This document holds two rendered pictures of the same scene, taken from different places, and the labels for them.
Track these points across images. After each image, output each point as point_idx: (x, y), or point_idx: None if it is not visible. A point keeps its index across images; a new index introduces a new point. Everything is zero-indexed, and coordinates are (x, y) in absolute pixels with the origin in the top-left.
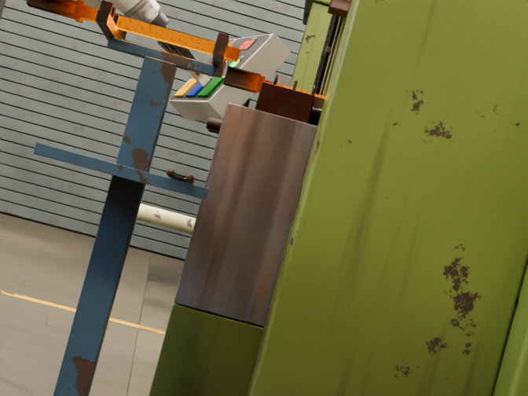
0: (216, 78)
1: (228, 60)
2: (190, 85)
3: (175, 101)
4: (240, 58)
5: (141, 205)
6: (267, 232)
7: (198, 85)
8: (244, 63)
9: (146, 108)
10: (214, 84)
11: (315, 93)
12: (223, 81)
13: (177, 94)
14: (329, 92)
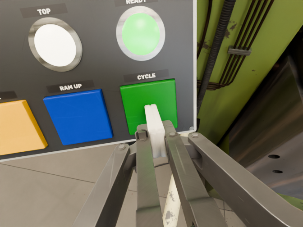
0: (140, 88)
1: (66, 24)
2: (25, 124)
3: (27, 157)
4: (143, 11)
5: (176, 213)
6: None
7: (76, 117)
8: (195, 23)
9: None
10: (169, 102)
11: (272, 3)
12: (178, 85)
13: (12, 152)
14: None
